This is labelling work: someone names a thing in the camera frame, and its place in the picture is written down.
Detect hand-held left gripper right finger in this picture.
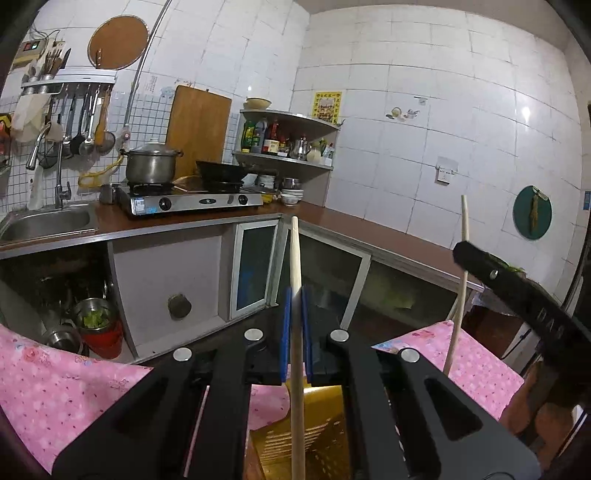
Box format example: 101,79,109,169
301,285,542,480

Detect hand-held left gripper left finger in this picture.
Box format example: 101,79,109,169
52,287,294,480

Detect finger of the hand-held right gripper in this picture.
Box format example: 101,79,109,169
452,240,591,365

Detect wooden chopstick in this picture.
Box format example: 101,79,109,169
443,195,472,376
289,216,306,480

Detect yellow perforated utensil holder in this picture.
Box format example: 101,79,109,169
249,376,354,480

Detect person's right hand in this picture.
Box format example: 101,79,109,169
501,364,580,457

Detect round green cutting board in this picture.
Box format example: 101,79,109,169
513,185,553,241

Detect glass cabinet door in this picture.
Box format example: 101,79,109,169
229,220,280,320

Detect sliding glass cabinet doors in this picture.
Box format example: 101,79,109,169
276,226,483,326

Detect stack of white bowls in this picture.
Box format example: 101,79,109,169
280,178,304,206

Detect steel gas stove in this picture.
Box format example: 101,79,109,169
113,182,265,217

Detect grey corner shelf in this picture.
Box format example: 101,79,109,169
231,108,342,208

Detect black wok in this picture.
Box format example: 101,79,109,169
195,160,249,183

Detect red bucket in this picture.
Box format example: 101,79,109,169
83,320,125,360

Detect steel bowl with greens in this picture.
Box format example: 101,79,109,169
71,298,119,334

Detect dark sauce bottle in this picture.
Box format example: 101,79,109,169
253,117,269,154

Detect steel cooking pot with lid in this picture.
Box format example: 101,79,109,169
121,138,184,185

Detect small steel pot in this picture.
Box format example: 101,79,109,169
45,323,84,354

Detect rectangular wooden cutting board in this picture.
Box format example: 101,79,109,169
165,84,232,178

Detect pink floral tablecloth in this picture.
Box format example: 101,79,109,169
0,318,525,480

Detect stainless steel sink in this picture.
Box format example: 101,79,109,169
0,205,100,245

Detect hanging steel ladle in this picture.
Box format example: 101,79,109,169
78,90,100,157

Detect hanging wooden spatula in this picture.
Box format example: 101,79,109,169
94,88,112,145

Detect curved metal pipe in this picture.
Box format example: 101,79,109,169
122,0,172,140

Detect white hanging cloth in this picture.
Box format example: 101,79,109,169
11,95,52,142

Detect white wall socket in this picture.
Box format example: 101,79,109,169
436,157,458,186

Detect yellow wall poster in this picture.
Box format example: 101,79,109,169
313,91,343,126

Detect yellow gas hose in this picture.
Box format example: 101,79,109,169
78,152,126,188

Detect white wall utensil rack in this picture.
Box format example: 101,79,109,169
20,69,116,96

